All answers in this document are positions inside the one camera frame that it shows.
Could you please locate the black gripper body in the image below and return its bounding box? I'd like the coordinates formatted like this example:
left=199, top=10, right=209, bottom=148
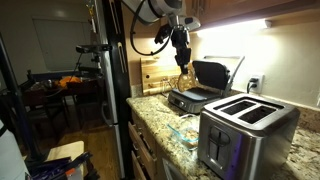
left=169, top=27, right=193, bottom=58

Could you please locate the brown bread slice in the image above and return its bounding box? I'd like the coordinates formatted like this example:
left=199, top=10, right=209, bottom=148
left=182, top=128, right=200, bottom=143
left=175, top=63, right=199, bottom=94

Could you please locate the stainless steel two-slot toaster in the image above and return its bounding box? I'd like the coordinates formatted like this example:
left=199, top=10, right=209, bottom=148
left=197, top=93, right=301, bottom=180

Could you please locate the wooden cutting board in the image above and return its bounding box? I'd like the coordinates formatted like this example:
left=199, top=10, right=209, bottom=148
left=139, top=55, right=195, bottom=97

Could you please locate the black silver panini grill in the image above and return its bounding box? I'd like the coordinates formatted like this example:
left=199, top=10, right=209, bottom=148
left=167, top=55, right=246, bottom=115

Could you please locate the bright under-cabinet light strip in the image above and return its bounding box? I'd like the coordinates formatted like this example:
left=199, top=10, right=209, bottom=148
left=195, top=18, right=273, bottom=38

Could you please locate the wooden upper cabinet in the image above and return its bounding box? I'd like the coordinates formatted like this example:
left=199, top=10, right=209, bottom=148
left=181, top=0, right=320, bottom=38

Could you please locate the clear glass baking dish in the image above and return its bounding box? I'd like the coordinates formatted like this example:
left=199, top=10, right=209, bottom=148
left=166, top=113, right=201, bottom=152

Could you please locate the wooden base cabinet with drawers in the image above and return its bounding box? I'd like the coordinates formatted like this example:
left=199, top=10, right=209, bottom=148
left=127, top=110, right=188, bottom=180

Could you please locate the dark wooden chair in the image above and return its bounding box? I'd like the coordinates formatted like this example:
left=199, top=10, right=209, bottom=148
left=21, top=89, right=71, bottom=135
left=65, top=79, right=103, bottom=130

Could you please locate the orange object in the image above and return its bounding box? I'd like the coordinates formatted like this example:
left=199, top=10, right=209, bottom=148
left=57, top=75, right=83, bottom=89

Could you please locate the dark dining table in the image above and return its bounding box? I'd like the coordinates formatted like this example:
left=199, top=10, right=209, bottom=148
left=19, top=77, right=105, bottom=98

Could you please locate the light wooden tabletop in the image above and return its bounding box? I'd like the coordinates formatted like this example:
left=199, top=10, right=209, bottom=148
left=45, top=140, right=86, bottom=163

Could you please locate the dark blue tool pile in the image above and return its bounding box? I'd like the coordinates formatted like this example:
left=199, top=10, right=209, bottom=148
left=25, top=151, right=100, bottom=180

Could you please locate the black metal stand pole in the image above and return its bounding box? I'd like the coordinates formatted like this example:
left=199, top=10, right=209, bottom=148
left=0, top=33, right=38, bottom=162

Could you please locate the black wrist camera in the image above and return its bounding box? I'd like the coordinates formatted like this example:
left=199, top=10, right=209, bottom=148
left=153, top=22, right=173, bottom=45

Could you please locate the small wire rack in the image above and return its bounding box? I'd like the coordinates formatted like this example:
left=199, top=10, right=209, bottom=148
left=160, top=76, right=181, bottom=95

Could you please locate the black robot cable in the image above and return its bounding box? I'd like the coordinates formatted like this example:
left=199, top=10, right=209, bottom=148
left=128, top=0, right=175, bottom=57

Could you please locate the black power cord with plug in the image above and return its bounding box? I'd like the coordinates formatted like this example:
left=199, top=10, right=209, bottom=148
left=246, top=76, right=261, bottom=95

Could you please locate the white wall outlet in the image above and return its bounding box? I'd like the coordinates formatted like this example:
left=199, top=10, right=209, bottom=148
left=248, top=73, right=266, bottom=95

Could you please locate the black camera tripod mount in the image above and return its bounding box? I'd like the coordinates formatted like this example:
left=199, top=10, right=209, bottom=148
left=26, top=51, right=105, bottom=82

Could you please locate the silver appliance handle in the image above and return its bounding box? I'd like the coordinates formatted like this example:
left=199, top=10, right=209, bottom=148
left=162, top=157, right=186, bottom=180

